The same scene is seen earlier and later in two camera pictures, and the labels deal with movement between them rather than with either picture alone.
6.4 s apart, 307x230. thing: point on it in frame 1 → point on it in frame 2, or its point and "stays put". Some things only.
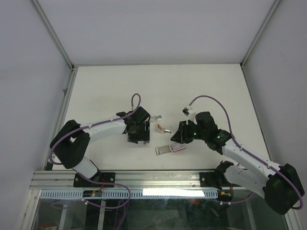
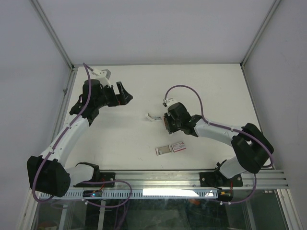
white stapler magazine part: x=157 y=117 stays put
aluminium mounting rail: x=62 y=179 stays put
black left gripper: x=144 y=136 → x=122 y=98
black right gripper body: x=192 y=132 → x=173 y=125
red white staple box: x=178 y=147 stays put
